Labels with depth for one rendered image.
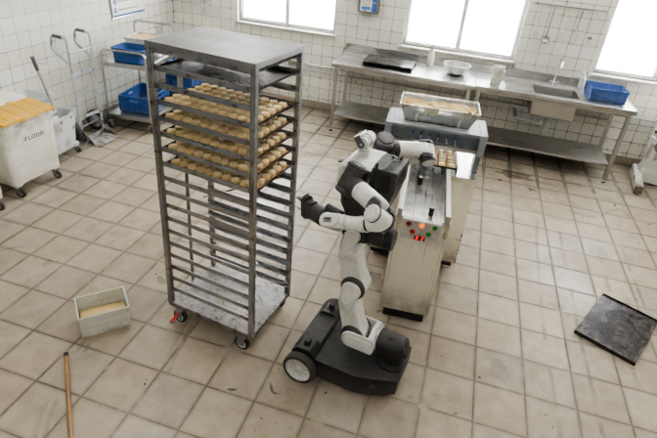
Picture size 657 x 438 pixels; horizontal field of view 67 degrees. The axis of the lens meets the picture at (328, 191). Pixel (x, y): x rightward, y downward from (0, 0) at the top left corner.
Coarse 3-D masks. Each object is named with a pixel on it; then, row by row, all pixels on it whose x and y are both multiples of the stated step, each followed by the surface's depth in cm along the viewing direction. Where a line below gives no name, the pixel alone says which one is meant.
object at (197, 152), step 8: (176, 144) 277; (184, 144) 278; (184, 152) 273; (192, 152) 270; (200, 152) 271; (208, 152) 274; (272, 152) 278; (280, 152) 282; (216, 160) 264; (224, 160) 264; (232, 160) 268; (240, 160) 265; (264, 160) 268; (272, 160) 273; (240, 168) 259; (248, 168) 258
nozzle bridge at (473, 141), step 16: (400, 112) 372; (384, 128) 357; (400, 128) 364; (416, 128) 352; (432, 128) 350; (448, 128) 352; (480, 128) 357; (448, 144) 361; (464, 144) 359; (480, 144) 347
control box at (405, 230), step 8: (416, 224) 305; (424, 224) 304; (432, 224) 303; (440, 224) 303; (408, 232) 309; (416, 232) 308; (424, 232) 306; (432, 232) 305; (440, 232) 304; (416, 240) 310; (424, 240) 309; (432, 240) 308
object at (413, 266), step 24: (408, 192) 336; (432, 192) 338; (408, 216) 308; (432, 216) 310; (408, 240) 315; (408, 264) 324; (432, 264) 320; (384, 288) 337; (408, 288) 333; (432, 288) 329; (384, 312) 350; (408, 312) 346
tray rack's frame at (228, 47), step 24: (168, 48) 238; (192, 48) 236; (216, 48) 240; (240, 48) 243; (264, 48) 248; (288, 48) 252; (168, 240) 300; (168, 264) 307; (216, 264) 360; (168, 288) 318; (192, 288) 335; (216, 288) 337; (240, 288) 339; (264, 288) 341; (192, 312) 318; (216, 312) 318; (240, 312) 320; (264, 312) 321; (240, 336) 305
